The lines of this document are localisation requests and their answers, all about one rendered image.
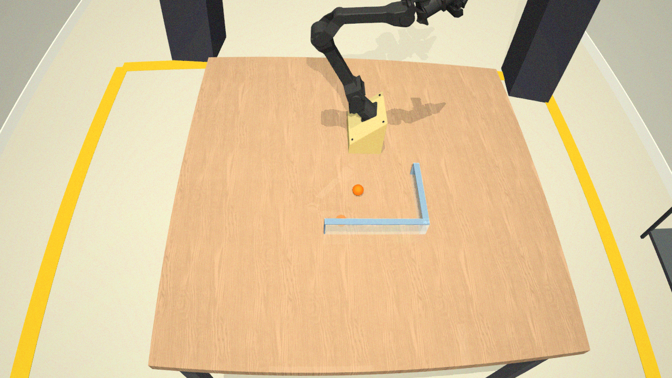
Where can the blue l-shaped wall trim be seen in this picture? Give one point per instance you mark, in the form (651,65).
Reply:
(399,221)

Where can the clear l-shaped wall with blue top edge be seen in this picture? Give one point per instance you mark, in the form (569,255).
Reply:
(384,229)

